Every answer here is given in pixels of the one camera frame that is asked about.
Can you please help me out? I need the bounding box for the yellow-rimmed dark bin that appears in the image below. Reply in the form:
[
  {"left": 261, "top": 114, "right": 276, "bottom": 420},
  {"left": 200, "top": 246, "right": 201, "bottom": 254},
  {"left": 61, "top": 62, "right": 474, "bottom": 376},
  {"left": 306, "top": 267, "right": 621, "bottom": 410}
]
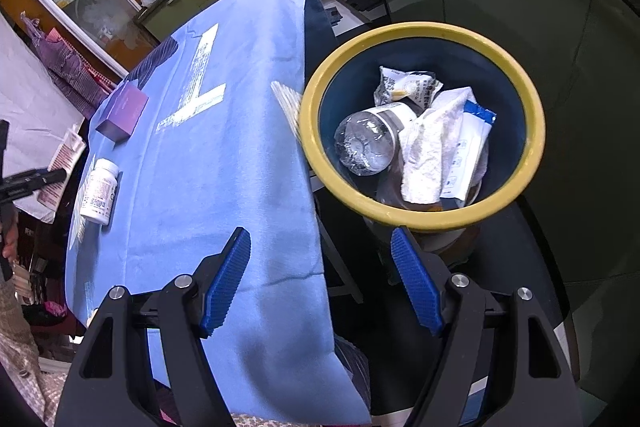
[{"left": 299, "top": 22, "right": 546, "bottom": 258}]

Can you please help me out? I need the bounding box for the clear plastic bottle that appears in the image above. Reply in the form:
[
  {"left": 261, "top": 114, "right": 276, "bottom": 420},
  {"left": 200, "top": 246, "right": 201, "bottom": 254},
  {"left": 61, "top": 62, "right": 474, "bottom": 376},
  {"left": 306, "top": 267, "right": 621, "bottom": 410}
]
[{"left": 334, "top": 102, "right": 418, "bottom": 178}]

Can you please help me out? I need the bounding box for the red white sachet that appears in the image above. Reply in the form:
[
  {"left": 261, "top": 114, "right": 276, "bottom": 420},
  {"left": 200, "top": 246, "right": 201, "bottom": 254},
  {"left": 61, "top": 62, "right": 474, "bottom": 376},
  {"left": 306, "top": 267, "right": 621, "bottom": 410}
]
[{"left": 37, "top": 129, "right": 87, "bottom": 210}]

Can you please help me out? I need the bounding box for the purple plaid cloth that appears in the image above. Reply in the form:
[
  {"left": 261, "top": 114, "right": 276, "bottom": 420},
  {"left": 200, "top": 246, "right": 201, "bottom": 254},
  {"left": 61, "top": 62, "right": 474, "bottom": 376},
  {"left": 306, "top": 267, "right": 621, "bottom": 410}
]
[{"left": 20, "top": 12, "right": 121, "bottom": 118}]

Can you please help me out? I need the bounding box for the white cloth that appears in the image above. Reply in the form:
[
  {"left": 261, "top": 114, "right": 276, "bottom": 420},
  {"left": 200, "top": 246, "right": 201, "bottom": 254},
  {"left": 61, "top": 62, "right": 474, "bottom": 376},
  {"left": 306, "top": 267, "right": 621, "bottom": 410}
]
[{"left": 0, "top": 14, "right": 86, "bottom": 223}]

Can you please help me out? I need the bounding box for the blue tablecloth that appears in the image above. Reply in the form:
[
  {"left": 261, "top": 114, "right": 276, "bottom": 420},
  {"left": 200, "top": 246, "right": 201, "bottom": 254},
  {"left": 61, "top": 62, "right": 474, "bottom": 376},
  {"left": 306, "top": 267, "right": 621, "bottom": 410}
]
[{"left": 64, "top": 0, "right": 373, "bottom": 425}]

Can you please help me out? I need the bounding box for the white paper towel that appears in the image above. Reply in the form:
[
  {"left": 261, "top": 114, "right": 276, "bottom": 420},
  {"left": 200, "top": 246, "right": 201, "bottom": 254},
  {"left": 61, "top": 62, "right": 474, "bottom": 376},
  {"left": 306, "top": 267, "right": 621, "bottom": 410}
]
[{"left": 399, "top": 87, "right": 476, "bottom": 205}]

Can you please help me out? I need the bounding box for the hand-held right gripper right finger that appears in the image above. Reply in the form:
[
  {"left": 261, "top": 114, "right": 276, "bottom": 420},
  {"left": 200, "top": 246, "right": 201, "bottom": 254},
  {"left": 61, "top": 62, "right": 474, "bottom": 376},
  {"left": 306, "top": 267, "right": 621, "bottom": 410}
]
[{"left": 390, "top": 227, "right": 586, "bottom": 427}]

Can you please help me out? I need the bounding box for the white snack wrapper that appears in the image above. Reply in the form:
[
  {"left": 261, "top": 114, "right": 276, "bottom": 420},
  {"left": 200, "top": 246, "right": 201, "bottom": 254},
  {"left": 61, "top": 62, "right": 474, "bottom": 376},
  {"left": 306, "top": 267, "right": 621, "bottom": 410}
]
[{"left": 374, "top": 66, "right": 445, "bottom": 112}]

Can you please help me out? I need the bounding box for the white packet with blue edge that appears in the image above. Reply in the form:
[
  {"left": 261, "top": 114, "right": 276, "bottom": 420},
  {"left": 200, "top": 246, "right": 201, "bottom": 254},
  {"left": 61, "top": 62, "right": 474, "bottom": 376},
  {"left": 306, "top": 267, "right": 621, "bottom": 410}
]
[{"left": 440, "top": 99, "right": 498, "bottom": 200}]

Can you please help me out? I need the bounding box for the person's left hand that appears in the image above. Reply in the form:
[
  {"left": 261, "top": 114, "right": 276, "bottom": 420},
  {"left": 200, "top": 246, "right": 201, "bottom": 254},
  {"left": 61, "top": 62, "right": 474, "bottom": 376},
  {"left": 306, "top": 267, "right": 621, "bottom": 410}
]
[{"left": 0, "top": 207, "right": 21, "bottom": 263}]

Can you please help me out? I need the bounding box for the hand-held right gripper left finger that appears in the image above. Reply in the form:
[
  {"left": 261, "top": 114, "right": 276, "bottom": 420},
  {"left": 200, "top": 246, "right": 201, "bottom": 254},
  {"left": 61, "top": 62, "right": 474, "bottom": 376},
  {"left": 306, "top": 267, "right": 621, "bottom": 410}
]
[{"left": 54, "top": 227, "right": 252, "bottom": 427}]

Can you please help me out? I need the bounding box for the dark striped cloth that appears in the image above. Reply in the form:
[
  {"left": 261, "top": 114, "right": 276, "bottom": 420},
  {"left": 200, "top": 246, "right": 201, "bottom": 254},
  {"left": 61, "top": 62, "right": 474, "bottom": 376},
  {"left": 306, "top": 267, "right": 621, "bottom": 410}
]
[{"left": 127, "top": 36, "right": 179, "bottom": 90}]

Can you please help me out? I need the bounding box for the patterned beige clothing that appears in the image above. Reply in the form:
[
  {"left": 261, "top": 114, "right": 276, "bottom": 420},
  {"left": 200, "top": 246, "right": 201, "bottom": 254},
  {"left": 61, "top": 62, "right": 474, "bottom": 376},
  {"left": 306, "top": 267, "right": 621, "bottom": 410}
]
[{"left": 0, "top": 292, "right": 68, "bottom": 427}]

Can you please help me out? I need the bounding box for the purple box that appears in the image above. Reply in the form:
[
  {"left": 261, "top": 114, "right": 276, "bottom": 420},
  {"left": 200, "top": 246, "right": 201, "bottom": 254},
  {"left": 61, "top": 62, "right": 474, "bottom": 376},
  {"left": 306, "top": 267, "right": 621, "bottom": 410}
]
[{"left": 95, "top": 84, "right": 150, "bottom": 142}]

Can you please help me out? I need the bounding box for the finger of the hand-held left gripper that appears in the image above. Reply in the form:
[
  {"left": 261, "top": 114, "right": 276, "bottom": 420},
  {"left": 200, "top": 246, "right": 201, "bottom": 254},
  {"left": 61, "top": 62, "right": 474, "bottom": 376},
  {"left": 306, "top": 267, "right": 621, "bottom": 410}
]
[{"left": 0, "top": 167, "right": 68, "bottom": 204}]

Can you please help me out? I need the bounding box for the bundle of wooden sticks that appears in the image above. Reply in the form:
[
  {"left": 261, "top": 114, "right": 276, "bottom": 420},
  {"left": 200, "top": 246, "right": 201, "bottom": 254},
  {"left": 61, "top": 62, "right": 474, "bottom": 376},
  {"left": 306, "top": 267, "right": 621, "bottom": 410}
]
[{"left": 271, "top": 81, "right": 302, "bottom": 142}]

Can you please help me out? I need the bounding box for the white pill bottle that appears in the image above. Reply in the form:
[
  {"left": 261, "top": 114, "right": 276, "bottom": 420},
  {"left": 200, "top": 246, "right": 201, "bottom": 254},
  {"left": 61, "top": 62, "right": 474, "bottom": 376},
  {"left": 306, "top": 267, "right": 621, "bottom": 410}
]
[{"left": 79, "top": 158, "right": 121, "bottom": 225}]

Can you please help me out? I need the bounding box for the glass display cabinet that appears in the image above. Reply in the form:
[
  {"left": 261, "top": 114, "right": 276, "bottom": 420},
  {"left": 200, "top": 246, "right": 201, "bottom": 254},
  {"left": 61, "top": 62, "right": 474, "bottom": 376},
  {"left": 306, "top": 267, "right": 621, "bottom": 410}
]
[{"left": 12, "top": 0, "right": 156, "bottom": 80}]

